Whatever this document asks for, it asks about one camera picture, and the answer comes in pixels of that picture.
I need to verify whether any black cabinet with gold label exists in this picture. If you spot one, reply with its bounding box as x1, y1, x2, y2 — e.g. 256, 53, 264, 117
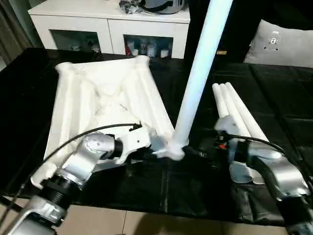
184, 0, 262, 63

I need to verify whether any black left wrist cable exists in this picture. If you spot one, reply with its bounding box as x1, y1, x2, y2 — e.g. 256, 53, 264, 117
0, 121, 143, 235

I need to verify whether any grey round pot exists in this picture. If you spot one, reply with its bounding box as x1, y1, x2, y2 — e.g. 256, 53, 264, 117
140, 0, 185, 14

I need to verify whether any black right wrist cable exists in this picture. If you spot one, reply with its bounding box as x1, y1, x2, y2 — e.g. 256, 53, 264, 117
224, 134, 313, 194

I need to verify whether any white sideboard cabinet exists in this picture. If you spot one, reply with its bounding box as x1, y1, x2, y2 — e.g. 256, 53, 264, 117
27, 4, 191, 60

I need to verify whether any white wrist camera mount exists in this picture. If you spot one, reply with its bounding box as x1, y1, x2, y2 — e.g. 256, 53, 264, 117
214, 116, 243, 169
117, 127, 154, 165

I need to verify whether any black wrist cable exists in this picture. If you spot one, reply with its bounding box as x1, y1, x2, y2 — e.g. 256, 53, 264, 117
224, 134, 313, 194
0, 121, 143, 235

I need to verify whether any white plastic table leg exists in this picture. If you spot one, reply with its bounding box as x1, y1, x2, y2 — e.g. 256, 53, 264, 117
171, 0, 233, 161
212, 83, 254, 184
224, 82, 271, 145
218, 83, 267, 185

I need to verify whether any black metal frame leg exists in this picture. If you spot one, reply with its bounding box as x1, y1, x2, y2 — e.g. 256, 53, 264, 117
0, 195, 25, 213

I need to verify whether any white plastic table top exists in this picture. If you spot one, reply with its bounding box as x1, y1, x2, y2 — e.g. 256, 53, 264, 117
30, 55, 186, 189

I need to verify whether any black clutter on sideboard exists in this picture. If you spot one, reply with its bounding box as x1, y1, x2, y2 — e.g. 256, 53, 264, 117
118, 0, 142, 14

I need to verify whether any grey pillow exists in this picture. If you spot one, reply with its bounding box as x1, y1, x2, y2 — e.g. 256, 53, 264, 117
243, 19, 313, 67

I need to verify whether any grey curtain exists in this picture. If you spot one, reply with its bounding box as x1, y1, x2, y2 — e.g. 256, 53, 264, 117
0, 0, 34, 66

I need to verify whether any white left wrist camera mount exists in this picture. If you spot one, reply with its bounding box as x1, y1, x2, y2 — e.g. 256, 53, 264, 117
117, 127, 154, 165

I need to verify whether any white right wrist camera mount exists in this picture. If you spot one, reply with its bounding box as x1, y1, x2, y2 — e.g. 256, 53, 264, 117
214, 116, 243, 169

